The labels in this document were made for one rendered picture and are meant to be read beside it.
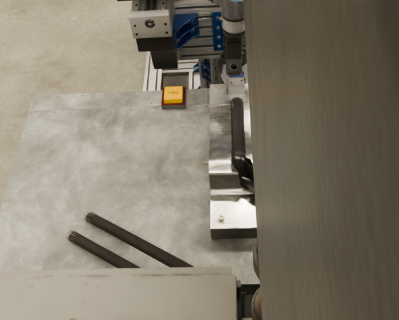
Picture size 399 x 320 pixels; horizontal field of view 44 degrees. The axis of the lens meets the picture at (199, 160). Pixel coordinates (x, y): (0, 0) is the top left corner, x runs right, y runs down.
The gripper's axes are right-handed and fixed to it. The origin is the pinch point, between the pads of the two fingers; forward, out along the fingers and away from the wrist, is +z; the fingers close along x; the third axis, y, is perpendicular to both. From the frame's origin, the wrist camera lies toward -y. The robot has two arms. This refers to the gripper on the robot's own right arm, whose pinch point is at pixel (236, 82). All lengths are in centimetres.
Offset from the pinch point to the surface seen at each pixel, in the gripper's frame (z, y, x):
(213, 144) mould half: 1.1, -23.2, 7.3
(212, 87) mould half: 2.4, 0.7, 7.5
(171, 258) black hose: 1, -58, 18
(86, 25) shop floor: 91, 147, 94
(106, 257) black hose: 6, -55, 36
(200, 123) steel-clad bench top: 11.4, -6.5, 12.1
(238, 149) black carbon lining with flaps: 0.1, -26.0, 0.3
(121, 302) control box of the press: -55, -90, 15
